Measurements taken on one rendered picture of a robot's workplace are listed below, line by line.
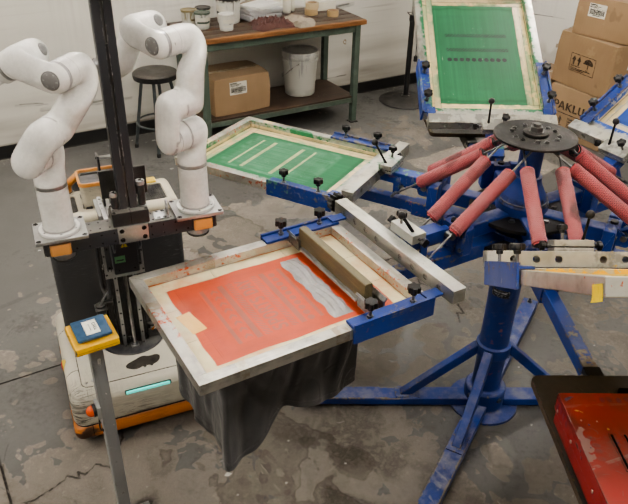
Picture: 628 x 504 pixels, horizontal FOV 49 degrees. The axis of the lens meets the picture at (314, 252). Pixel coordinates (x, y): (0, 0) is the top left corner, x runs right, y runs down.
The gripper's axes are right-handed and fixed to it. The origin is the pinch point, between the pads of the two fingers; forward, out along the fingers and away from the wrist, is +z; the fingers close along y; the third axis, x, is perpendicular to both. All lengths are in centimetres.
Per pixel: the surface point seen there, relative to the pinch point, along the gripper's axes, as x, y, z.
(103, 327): -74, -56, -24
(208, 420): -117, -40, -38
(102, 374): -89, -54, -17
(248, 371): -91, -62, -69
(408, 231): -79, 7, -106
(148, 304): -73, -44, -34
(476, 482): -192, 24, -106
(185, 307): -78, -38, -42
